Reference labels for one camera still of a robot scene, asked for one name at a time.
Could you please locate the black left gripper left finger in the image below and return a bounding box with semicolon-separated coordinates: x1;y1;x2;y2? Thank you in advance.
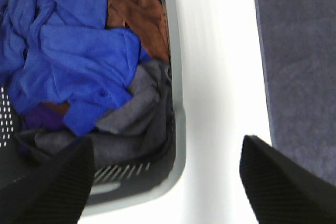
1;138;95;223

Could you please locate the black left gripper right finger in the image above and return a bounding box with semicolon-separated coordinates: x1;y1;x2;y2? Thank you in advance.
239;135;335;223

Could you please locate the dark grey towel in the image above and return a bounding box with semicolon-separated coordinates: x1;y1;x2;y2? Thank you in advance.
255;0;335;184

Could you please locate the purple towel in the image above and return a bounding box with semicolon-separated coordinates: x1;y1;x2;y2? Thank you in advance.
22;103;69;131

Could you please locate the grey towel in basket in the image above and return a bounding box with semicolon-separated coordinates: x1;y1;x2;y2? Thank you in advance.
15;60;173;169

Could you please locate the blue towel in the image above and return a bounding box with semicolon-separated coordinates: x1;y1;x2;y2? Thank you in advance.
1;0;150;135

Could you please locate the brown towel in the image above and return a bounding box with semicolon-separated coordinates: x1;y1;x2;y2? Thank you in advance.
106;0;170;63

